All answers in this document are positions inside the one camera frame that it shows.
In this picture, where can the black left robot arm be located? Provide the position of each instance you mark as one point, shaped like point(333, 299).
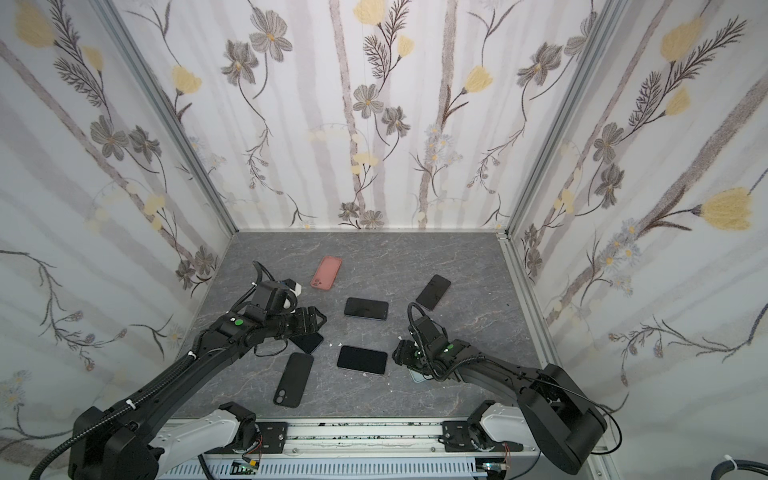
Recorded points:
point(216, 347)

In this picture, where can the white slotted cable duct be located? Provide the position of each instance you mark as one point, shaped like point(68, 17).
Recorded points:
point(354, 468)

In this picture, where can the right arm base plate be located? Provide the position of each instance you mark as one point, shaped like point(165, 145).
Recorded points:
point(463, 436)

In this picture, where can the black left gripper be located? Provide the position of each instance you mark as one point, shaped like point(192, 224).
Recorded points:
point(304, 320)

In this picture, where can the small green circuit board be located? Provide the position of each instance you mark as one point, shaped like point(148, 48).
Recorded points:
point(244, 467)

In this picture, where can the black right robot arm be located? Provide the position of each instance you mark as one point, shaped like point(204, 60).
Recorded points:
point(538, 406)

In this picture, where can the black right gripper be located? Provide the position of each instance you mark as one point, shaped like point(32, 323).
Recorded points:
point(405, 353)

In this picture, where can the black phone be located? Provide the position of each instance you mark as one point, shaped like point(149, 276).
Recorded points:
point(308, 343)
point(362, 359)
point(366, 308)
point(433, 292)

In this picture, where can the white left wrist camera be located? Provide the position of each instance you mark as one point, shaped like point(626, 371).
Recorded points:
point(293, 286)

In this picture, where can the pink phone case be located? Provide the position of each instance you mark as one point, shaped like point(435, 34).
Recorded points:
point(326, 273)

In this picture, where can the black phone case front left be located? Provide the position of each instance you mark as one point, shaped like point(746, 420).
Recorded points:
point(291, 387)

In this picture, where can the light blue phone case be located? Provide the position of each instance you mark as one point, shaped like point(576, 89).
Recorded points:
point(417, 377)

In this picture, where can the aluminium mounting rail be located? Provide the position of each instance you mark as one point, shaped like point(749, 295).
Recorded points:
point(360, 435)

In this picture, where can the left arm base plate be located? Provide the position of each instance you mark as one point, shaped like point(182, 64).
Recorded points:
point(258, 437)

